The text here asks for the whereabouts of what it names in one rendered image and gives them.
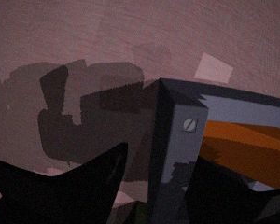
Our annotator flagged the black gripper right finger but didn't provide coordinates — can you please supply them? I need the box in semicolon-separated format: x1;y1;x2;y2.
185;156;280;224

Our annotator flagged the orange block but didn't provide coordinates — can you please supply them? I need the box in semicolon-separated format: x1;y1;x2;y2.
199;120;280;189

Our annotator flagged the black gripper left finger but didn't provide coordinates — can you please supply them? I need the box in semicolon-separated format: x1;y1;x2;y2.
0;142;129;224

